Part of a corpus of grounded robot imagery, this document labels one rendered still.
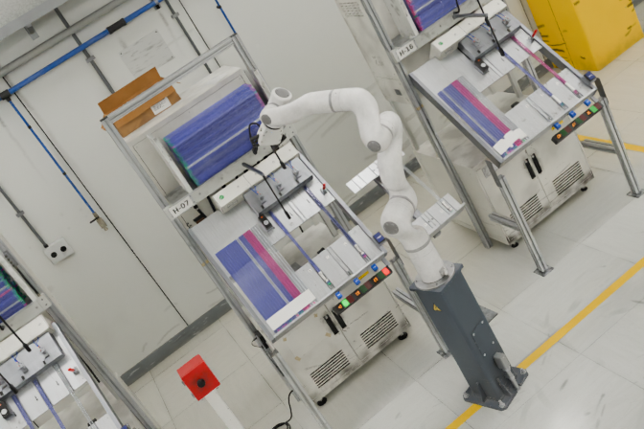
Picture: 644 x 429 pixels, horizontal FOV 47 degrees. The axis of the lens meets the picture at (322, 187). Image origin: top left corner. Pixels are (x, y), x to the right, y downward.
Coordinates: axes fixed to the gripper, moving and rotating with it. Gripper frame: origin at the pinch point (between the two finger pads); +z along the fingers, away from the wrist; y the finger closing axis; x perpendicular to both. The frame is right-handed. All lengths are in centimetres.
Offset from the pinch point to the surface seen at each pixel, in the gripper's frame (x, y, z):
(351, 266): -32, 47, 52
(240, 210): 18, 8, 59
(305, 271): -25, 27, 60
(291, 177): 19, 33, 40
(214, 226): 16, -5, 66
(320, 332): -35, 45, 104
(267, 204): 11, 18, 49
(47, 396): -29, -90, 117
